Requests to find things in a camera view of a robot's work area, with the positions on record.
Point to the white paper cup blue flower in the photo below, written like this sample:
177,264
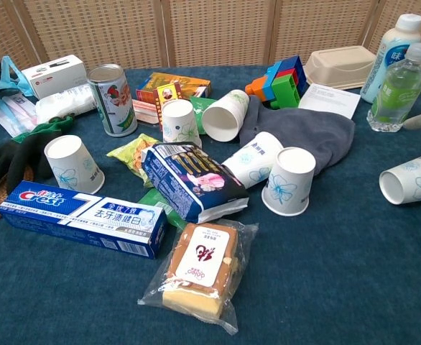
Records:
411,183
253,158
74,169
286,183

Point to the teal table cloth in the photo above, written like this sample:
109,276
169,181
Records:
340,269

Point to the white box with black print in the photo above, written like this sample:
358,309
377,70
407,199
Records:
56,77

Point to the small green sachet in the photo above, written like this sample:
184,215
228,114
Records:
153,199

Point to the blue Crest toothpaste box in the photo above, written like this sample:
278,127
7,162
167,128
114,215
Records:
81,215

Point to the yellow green snack packet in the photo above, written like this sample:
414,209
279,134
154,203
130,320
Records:
131,152

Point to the colourful toy brick block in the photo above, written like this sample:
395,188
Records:
286,86

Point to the yellow orange box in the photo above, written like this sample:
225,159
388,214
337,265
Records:
171,81

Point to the dark blue sanitary pad pack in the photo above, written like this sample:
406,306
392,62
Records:
189,176

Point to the green white tin can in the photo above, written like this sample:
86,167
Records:
115,104

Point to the clear bottle green label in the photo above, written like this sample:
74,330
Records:
393,93

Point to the white paper sheet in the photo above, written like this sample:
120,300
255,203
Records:
329,98

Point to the white wipes pack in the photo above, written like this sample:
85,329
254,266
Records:
63,102

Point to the red yellow medicine box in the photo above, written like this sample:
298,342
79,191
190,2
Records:
167,94

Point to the pink white flat box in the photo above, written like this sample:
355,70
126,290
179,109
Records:
144,109

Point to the toothbrush pack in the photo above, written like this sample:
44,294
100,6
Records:
9,111

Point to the beige lidded lunch box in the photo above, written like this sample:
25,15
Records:
340,64

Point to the green tea sachet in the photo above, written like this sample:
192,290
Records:
199,106

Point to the light blue bread bag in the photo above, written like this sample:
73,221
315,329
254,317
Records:
7,70

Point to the woven folding screen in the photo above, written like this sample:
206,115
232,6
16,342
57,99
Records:
214,32

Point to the black green work glove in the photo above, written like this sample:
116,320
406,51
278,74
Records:
20,154

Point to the white paper cup green flower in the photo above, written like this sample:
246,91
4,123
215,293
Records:
178,122
219,124

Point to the wrapped cake slice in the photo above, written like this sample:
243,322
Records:
199,266

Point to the gray cloth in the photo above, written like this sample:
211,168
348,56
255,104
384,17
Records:
304,133

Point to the white milk drink bottle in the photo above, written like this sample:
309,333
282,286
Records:
386,61

